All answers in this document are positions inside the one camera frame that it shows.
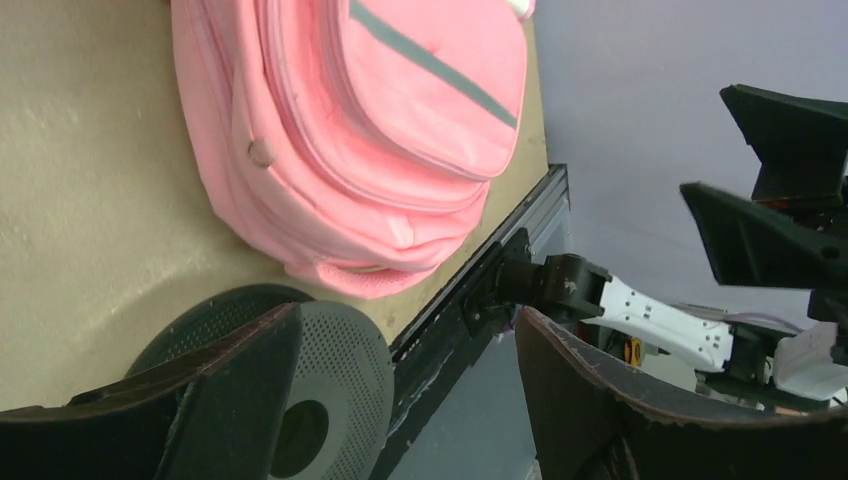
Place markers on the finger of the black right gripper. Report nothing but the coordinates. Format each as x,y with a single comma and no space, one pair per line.
750,245
801,143

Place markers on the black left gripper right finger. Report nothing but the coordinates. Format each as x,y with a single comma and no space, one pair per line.
595,417

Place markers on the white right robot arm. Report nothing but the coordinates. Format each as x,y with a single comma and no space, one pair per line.
747,356

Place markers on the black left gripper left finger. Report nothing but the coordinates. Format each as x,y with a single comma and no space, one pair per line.
213,413

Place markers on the pink student backpack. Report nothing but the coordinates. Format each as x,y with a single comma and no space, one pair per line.
355,142

